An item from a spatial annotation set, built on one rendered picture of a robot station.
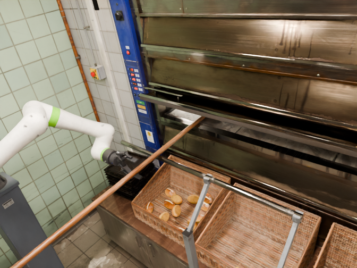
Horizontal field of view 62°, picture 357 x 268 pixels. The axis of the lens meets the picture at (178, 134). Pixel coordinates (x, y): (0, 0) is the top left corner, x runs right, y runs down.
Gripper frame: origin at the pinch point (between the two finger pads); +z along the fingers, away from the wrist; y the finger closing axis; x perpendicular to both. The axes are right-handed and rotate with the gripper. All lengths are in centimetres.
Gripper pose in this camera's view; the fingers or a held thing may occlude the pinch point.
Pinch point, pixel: (136, 168)
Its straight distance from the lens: 172.0
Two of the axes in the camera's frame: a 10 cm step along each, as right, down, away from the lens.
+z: 7.6, 2.4, -6.0
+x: -6.3, 4.8, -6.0
